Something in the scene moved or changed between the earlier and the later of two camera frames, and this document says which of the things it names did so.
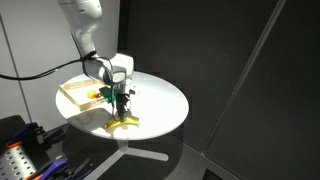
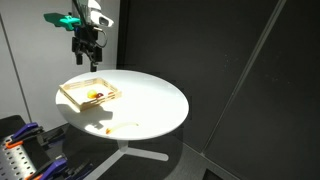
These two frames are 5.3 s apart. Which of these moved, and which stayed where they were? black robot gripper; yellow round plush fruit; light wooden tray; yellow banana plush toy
Moved: yellow banana plush toy; black robot gripper
Stayed: light wooden tray; yellow round plush fruit
